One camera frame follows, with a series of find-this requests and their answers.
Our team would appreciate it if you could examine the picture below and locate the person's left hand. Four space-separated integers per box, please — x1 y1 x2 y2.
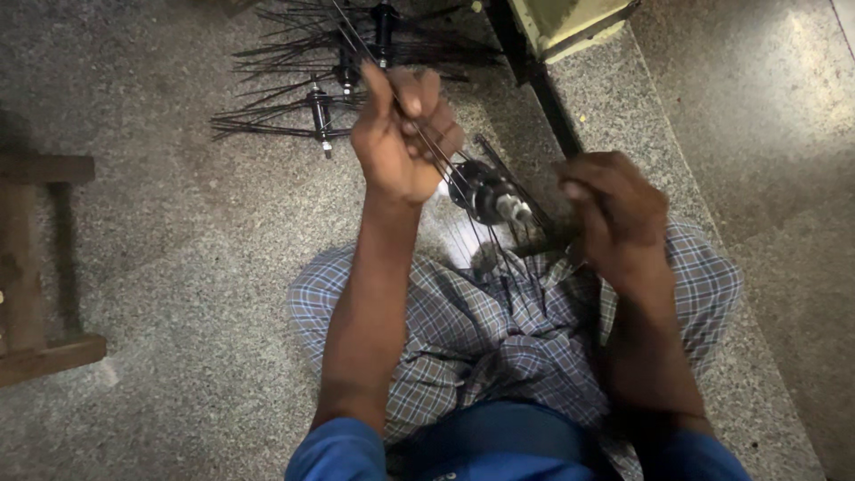
350 61 466 207

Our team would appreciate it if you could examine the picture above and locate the person's right hand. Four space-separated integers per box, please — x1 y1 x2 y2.
553 151 671 295

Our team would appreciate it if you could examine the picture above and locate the black wheel hub with spokes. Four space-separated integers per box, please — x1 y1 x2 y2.
427 134 557 316
210 73 368 160
252 0 503 69
230 27 472 101

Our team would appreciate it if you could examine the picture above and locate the black metal bar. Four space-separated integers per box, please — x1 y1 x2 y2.
482 0 586 161

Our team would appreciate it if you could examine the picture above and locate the pale yellow metal cabinet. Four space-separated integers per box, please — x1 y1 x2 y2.
505 0 642 65

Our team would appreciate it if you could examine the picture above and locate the checked grey cloth wrap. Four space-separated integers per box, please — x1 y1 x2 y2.
287 217 744 481

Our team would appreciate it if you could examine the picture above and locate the brown wooden stool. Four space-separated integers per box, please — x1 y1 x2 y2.
0 155 108 389

